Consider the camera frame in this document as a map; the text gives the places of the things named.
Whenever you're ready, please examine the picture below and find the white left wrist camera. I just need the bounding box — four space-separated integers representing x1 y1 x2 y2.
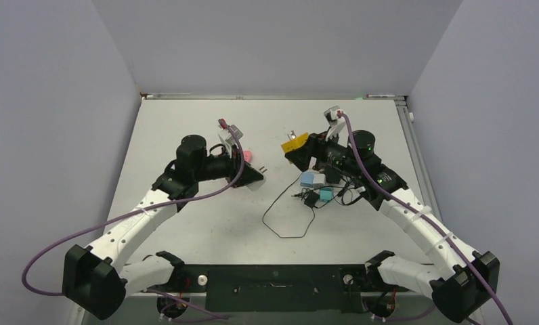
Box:
217 118 243 152

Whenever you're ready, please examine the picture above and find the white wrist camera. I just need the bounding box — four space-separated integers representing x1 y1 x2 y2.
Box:
324 106 346 140
217 118 243 152

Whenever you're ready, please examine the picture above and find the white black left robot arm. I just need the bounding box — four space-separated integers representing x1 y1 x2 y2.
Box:
62 135 265 320

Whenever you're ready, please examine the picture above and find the long black adapter cable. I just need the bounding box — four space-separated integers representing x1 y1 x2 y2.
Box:
262 172 364 240

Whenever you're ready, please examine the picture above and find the pink triangular power strip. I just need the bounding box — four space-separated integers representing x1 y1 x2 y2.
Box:
243 150 253 163

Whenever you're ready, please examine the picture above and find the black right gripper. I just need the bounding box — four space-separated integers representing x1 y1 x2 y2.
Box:
287 125 362 178

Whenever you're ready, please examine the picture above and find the teal block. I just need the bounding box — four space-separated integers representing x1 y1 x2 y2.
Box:
319 187 335 203

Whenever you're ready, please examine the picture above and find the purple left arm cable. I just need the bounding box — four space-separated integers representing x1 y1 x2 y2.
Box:
22 119 246 324

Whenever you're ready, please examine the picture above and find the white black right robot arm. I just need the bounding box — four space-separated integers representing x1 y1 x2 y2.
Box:
281 130 500 323

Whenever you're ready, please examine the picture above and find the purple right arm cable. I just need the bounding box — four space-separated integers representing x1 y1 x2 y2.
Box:
337 111 515 325

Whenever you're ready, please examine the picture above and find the yellow block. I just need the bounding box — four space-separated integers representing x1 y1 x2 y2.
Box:
281 130 309 154

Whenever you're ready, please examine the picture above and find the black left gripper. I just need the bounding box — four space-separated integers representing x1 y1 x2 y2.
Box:
193 144 263 188

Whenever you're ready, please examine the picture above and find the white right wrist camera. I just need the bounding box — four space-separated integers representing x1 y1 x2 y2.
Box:
324 106 346 140

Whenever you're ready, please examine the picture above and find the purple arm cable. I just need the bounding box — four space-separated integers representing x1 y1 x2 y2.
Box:
337 111 515 325
22 119 246 324

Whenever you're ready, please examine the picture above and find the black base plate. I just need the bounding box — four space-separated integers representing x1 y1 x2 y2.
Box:
155 264 395 313

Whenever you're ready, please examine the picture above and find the white charger block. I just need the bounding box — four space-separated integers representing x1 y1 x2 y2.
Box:
246 166 267 192
312 173 326 188

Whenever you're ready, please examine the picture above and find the black TP-Link adapter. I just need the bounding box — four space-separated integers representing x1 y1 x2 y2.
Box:
303 192 320 209

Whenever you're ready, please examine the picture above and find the aluminium frame rail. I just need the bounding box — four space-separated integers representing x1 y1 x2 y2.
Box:
394 95 443 222

